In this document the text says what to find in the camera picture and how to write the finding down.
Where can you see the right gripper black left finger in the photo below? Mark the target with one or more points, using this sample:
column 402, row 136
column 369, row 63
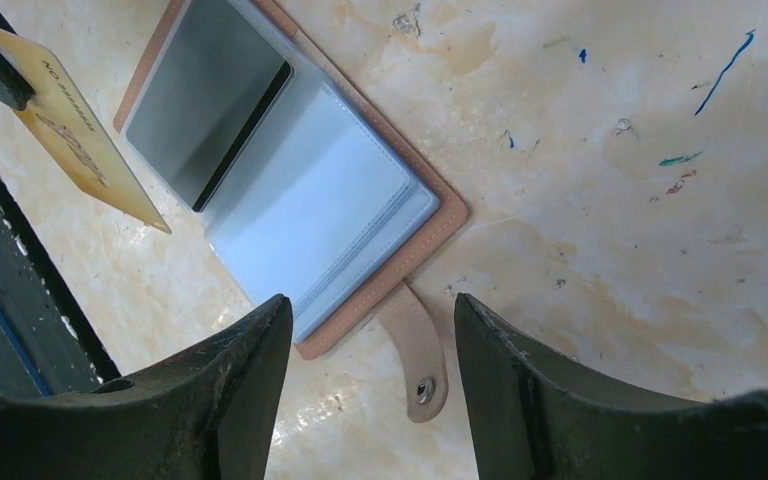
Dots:
column 207, row 412

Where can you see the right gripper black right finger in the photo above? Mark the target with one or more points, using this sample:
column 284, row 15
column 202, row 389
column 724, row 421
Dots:
column 535, row 413

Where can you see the gold VIP credit card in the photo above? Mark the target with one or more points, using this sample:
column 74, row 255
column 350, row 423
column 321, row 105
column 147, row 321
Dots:
column 64, row 124

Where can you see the brown leather card holder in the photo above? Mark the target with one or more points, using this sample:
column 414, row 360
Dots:
column 328, row 204

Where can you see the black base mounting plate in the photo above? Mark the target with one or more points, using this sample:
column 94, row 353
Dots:
column 47, row 345

